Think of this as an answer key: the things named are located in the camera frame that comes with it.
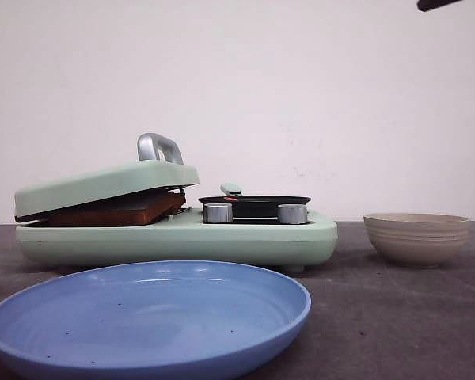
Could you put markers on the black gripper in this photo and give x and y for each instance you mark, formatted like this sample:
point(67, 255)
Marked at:
point(428, 5)

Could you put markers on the beige ribbed bowl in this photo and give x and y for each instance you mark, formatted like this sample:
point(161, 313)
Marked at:
point(415, 239)

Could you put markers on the bread slice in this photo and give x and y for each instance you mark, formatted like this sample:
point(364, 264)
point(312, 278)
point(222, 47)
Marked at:
point(135, 209)

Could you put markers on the breakfast maker hinged lid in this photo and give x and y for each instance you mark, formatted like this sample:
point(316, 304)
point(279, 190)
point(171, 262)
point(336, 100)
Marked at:
point(160, 165)

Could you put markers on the mint green breakfast maker base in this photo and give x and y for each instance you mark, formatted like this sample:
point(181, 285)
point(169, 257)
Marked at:
point(184, 237)

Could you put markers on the right silver control knob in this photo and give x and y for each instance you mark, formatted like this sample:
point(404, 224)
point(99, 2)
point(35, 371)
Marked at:
point(292, 214)

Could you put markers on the silver control knob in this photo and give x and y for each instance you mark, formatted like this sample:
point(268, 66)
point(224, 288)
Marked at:
point(292, 214)
point(217, 213)

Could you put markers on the black frying pan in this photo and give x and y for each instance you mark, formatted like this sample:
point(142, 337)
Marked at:
point(252, 206)

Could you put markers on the left silver control knob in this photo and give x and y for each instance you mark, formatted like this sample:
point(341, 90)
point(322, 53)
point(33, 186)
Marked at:
point(217, 213)

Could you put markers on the blue plate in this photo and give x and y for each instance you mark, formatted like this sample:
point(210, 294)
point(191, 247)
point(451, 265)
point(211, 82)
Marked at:
point(188, 319)

